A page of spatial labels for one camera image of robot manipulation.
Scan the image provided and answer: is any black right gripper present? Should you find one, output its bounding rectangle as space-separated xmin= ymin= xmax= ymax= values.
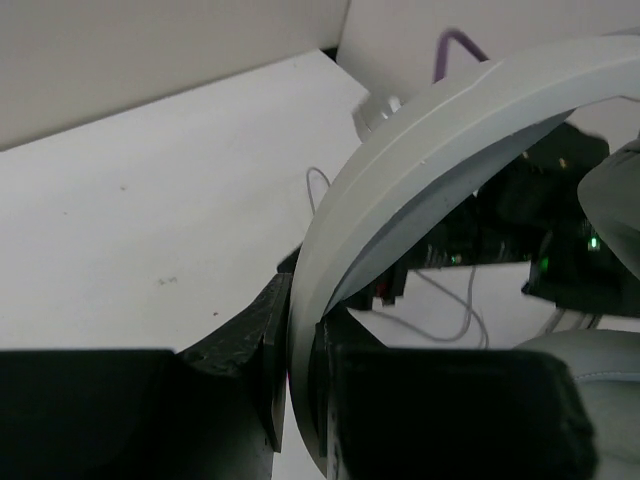
xmin=349 ymin=122 xmax=610 ymax=310

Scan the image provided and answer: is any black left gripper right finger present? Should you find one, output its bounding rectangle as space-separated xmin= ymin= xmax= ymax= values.
xmin=312 ymin=308 xmax=598 ymax=479

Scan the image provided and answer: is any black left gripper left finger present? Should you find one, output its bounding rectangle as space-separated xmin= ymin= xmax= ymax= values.
xmin=1 ymin=274 xmax=292 ymax=479

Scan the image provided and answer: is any white over-ear headphones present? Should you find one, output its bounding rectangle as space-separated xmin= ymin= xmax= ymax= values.
xmin=288 ymin=29 xmax=639 ymax=477

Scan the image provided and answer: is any grey headphone cable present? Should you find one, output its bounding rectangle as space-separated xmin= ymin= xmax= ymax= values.
xmin=305 ymin=167 xmax=491 ymax=349

